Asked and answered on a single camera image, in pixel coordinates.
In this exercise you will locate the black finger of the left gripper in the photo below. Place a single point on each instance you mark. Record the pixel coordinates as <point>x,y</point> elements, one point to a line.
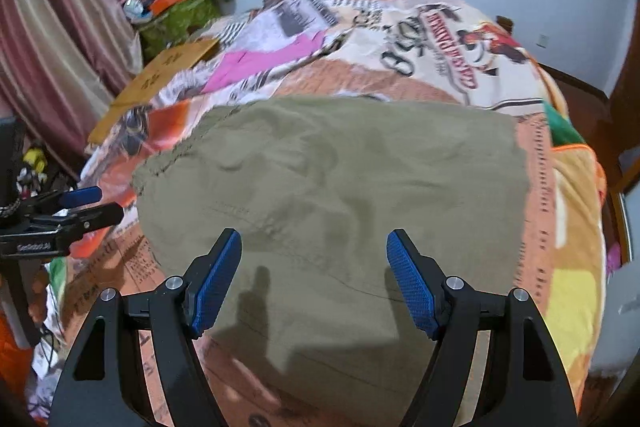
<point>81,222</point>

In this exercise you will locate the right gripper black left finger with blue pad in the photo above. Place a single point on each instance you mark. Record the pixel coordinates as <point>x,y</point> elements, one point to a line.
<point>103,382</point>

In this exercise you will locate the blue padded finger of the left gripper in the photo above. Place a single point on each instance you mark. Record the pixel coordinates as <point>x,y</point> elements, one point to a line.
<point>55,201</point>

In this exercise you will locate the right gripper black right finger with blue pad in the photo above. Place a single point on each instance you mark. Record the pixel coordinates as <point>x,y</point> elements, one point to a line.
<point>522,378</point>

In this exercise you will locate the olive green pants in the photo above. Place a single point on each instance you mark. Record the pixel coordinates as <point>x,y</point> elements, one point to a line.
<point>314,186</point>

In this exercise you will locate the yellow orange fleece blanket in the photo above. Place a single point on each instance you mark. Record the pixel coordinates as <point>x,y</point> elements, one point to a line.
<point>577,285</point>

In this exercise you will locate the white plastic storage cabinet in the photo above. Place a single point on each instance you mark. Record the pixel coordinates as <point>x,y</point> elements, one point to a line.
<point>618,342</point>

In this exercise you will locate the cardboard piece on bed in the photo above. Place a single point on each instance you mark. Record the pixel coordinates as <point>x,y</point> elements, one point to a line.
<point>151,80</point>

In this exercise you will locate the striped pink beige curtain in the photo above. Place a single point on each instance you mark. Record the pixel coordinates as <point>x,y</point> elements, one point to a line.
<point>62,64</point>

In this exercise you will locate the pink slipper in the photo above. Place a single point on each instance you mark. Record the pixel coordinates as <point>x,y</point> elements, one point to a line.
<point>613,259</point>

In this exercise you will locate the green patterned storage basket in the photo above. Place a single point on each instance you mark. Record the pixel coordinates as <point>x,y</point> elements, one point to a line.
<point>175,25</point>

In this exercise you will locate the newspaper print bed cover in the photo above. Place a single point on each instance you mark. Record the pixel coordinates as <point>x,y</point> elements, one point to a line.
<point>418,51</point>

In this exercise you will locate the white wall socket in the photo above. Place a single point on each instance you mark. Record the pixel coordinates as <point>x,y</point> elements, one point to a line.
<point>542,41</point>

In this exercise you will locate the wooden bed post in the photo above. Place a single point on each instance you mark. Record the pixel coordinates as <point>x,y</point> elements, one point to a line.
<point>505,23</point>

